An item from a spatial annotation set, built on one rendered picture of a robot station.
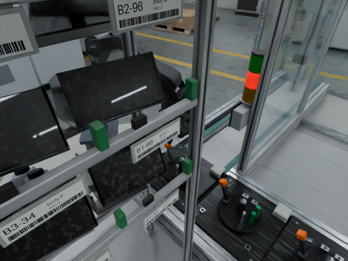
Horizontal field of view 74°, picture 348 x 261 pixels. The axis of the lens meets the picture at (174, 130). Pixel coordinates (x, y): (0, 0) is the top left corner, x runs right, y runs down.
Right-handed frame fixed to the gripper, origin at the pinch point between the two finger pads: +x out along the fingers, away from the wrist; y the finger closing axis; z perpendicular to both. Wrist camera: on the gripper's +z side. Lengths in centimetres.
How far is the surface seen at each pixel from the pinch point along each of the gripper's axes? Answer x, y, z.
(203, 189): 13.9, 0.1, 17.6
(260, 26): -22, 81, -14
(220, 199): 13.8, 0.8, 24.3
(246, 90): -19.1, 16.6, 16.9
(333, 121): 24, 98, 36
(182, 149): 14.2, 10.0, -2.3
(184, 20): 84, 403, -357
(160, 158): -22.6, -24.9, 22.6
